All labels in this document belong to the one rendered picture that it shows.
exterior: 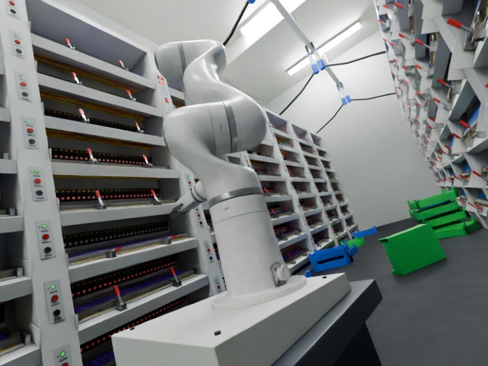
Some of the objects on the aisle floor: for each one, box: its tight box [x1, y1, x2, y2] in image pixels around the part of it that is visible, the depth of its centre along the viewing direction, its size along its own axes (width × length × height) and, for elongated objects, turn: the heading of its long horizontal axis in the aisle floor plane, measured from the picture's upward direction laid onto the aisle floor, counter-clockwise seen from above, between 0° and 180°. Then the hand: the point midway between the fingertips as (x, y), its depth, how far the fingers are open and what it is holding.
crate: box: [378, 223, 446, 275], centre depth 146 cm, size 8×30×20 cm, turn 46°
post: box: [0, 0, 83, 366], centre depth 93 cm, size 20×9×174 cm, turn 1°
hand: (178, 213), depth 115 cm, fingers open, 5 cm apart
